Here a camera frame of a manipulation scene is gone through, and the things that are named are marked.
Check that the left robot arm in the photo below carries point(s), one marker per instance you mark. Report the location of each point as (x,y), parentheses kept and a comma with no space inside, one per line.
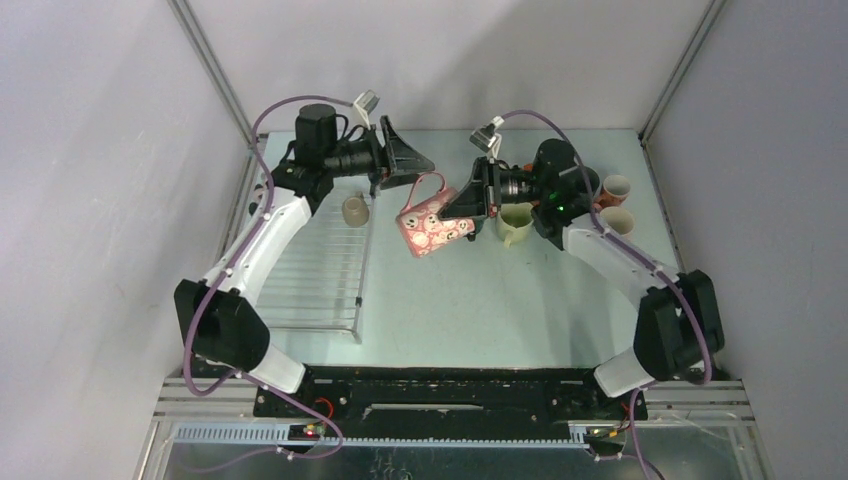
(216,314)

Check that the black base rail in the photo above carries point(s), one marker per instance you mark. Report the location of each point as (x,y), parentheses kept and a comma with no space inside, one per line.
(463,404)

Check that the wire dish rack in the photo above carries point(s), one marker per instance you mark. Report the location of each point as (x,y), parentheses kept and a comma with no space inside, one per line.
(316,286)

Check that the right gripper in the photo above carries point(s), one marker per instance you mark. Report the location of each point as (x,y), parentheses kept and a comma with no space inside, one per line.
(481,196)

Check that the aluminium frame rail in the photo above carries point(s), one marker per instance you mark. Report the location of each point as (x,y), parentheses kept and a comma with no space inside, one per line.
(242,431)

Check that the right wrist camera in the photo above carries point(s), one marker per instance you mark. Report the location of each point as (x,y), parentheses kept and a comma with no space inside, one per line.
(488,139)

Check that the light green mug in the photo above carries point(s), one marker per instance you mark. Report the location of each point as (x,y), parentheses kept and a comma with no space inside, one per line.
(514,223)

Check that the pink patterned mug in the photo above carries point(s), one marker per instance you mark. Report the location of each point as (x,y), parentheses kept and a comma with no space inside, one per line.
(420,226)

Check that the dark green mug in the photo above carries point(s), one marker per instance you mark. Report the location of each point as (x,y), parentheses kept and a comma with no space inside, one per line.
(587,182)

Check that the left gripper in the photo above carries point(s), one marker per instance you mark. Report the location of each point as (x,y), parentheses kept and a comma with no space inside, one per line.
(405,163)

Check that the salmon printed mug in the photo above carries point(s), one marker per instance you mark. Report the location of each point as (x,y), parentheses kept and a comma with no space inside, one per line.
(615,189)

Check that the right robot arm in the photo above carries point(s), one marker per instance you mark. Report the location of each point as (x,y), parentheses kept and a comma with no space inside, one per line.
(678,321)

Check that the beige small mug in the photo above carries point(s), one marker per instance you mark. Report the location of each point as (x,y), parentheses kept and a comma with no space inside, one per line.
(355,210)

